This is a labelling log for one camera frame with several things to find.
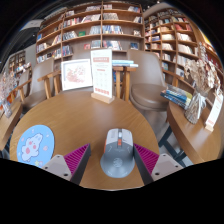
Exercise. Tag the flat stack of pale books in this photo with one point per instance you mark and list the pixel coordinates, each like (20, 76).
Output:
(123, 62)

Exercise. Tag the brown padded wooden armchair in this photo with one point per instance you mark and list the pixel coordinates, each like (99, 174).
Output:
(146, 86)
(36, 90)
(83, 55)

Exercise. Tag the angled wooden bookshelf unit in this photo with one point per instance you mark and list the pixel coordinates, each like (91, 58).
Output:
(180, 43)

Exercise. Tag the glass vase with pink flowers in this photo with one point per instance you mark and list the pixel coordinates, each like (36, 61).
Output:
(6, 90)

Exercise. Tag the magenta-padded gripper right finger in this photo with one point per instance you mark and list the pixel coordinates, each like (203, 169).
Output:
(148, 159)

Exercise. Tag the small distant bookshelf unit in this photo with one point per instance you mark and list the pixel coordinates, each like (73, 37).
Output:
(17, 61)

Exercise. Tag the round blue cartoon mouse pad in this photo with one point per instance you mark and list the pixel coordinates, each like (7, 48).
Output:
(35, 146)

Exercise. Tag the white sign on wooden base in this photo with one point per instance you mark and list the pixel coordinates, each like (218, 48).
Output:
(101, 73)

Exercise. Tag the white framed floral picture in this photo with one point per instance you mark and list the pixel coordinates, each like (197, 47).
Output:
(76, 75)

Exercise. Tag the glass vase with dried flowers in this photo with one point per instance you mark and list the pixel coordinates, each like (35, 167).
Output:
(196, 100)

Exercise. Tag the stack of blue books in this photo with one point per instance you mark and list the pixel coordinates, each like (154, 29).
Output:
(176, 96)

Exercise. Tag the small white sign wooden base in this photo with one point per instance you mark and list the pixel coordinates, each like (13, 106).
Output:
(214, 113)

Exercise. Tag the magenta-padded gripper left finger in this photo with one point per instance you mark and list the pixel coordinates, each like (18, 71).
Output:
(77, 159)

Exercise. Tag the white hanging ceiling sign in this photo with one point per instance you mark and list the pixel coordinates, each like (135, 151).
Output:
(31, 25)

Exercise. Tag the round wooden side table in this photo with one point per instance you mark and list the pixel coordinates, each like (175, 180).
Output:
(196, 140)
(8, 123)

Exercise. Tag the grey computer mouse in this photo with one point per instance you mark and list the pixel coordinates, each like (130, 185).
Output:
(117, 156)

